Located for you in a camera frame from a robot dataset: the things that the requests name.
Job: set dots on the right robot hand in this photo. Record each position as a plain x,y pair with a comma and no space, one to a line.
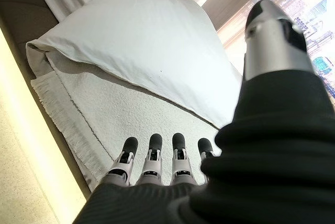
274,156

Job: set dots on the window with city view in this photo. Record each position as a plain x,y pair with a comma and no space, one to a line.
319,20

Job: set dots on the beige curtain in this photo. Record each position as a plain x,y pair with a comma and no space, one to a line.
230,1

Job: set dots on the cream textured fringed blanket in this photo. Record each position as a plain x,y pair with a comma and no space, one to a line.
117,109

